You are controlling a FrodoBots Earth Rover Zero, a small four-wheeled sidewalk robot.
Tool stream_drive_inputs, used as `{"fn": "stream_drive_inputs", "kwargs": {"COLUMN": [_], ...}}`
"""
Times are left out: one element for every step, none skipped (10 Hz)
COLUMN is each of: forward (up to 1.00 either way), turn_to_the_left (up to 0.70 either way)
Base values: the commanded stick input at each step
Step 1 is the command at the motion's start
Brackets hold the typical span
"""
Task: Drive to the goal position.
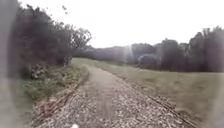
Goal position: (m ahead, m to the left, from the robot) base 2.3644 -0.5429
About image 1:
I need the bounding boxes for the grey gravel path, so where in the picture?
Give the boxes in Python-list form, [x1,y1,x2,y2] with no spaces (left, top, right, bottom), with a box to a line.
[33,65,198,128]

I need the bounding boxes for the wood of trees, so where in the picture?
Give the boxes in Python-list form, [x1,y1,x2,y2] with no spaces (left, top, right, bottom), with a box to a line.
[6,2,224,79]

